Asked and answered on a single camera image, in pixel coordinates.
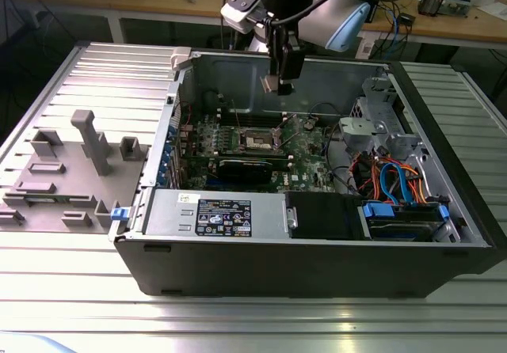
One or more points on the grey parts rack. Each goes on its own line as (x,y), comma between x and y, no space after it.
(79,202)

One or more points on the silver CPU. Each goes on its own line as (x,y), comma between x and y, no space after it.
(269,84)

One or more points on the green motherboard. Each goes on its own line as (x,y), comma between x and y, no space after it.
(307,159)

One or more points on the silver metal drive cage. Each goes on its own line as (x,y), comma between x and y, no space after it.
(358,127)

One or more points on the black PC case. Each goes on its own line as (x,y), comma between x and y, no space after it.
(277,266)

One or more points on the RAM slot white clips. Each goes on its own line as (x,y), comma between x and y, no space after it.
(253,156)
(253,120)

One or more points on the grey power supply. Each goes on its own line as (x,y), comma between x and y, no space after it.
(166,214)

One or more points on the small black box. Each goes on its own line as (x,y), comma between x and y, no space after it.
(406,18)

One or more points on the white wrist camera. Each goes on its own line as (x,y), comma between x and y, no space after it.
(237,16)

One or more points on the grey plastic latch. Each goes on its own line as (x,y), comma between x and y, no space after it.
(180,57)

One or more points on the wooden desk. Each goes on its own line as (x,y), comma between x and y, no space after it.
(443,28)

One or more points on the black plastic bay cover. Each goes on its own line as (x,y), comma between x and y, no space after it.
(325,214)

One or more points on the hard disk in blue carrier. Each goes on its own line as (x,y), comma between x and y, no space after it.
(380,210)

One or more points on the small electronic device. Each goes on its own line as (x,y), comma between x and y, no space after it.
(431,4)

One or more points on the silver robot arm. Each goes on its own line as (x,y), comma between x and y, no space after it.
(336,16)

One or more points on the black graphics card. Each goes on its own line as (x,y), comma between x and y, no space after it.
(241,171)

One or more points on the blue expansion slot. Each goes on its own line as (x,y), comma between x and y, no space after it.
(212,181)

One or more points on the CPU socket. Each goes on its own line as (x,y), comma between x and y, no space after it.
(257,139)

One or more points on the round silver coin battery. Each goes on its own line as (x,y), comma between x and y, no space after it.
(311,123)

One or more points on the blue plastic latch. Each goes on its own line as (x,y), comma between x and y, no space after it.
(120,214)

